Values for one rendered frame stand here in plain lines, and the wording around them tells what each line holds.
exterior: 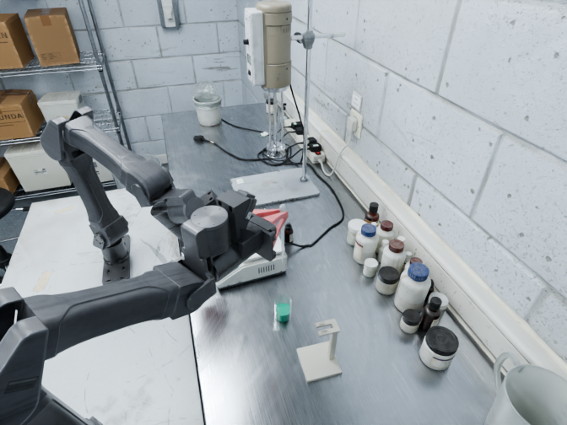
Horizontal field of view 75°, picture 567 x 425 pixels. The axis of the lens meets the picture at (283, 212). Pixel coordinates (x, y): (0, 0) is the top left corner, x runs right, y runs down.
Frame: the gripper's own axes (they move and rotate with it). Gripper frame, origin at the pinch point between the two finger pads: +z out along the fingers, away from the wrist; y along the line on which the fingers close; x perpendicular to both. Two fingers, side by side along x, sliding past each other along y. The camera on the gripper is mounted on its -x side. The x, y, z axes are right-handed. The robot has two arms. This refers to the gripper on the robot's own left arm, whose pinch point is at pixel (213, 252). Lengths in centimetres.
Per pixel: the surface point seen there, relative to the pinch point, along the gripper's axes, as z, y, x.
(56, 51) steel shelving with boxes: -38, 208, 51
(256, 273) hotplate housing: 12.4, -2.9, -4.8
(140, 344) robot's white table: -0.2, -13.3, 23.6
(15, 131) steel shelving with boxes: -18, 202, 107
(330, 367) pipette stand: 19.1, -32.9, -11.1
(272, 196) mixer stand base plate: 21.9, 34.5, -17.6
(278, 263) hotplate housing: 14.0, -2.8, -11.1
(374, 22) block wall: -9, 36, -74
